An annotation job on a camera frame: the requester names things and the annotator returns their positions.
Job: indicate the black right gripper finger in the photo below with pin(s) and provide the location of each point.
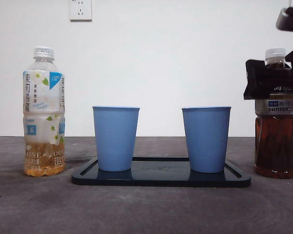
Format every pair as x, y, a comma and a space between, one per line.
257, 80

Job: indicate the blue ribbed plastic cup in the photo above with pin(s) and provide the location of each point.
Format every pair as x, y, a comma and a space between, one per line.
206, 139
115, 139

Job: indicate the jasmine tea bottle pale label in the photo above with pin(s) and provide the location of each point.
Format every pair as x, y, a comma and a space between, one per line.
42, 109

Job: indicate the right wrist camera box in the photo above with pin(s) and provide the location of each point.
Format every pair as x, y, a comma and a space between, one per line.
291, 20

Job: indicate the dark oolong tea bottle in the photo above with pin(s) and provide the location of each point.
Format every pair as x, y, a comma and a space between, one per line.
276, 146

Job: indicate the dark blue flat tray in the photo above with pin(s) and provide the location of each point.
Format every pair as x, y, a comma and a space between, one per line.
161, 180

